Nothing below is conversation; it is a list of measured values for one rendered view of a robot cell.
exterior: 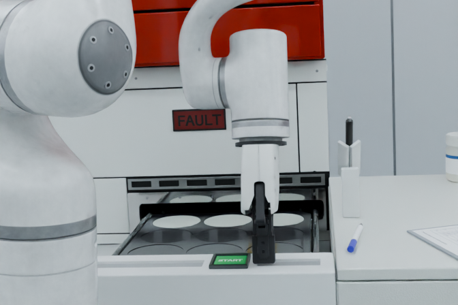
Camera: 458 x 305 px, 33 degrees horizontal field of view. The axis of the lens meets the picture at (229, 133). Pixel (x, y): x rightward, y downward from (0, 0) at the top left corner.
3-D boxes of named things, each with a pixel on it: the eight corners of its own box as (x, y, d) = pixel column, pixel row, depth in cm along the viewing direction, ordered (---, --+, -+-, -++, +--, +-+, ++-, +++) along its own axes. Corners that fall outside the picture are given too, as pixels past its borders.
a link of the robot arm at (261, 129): (235, 124, 116) (235, 144, 116) (227, 120, 107) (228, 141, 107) (290, 123, 115) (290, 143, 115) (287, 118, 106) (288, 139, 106)
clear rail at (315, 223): (311, 214, 164) (311, 208, 164) (318, 214, 164) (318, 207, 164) (311, 270, 128) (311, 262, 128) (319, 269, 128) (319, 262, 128)
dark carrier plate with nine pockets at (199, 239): (153, 216, 167) (153, 214, 167) (311, 213, 163) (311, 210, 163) (112, 267, 134) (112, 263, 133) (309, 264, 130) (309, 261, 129)
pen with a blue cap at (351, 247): (358, 220, 125) (347, 246, 112) (364, 221, 125) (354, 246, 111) (358, 227, 125) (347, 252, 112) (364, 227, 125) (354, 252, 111)
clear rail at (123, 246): (147, 218, 169) (146, 212, 168) (153, 218, 169) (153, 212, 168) (101, 272, 132) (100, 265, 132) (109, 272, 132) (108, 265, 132)
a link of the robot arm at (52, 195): (30, 246, 72) (23, -9, 69) (-81, 220, 83) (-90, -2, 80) (120, 223, 82) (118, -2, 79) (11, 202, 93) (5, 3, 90)
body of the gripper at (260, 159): (238, 139, 116) (240, 212, 116) (230, 135, 106) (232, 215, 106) (287, 137, 116) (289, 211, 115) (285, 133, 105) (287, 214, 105)
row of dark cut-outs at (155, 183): (129, 189, 172) (128, 178, 172) (324, 184, 167) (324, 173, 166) (128, 190, 171) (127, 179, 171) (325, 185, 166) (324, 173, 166)
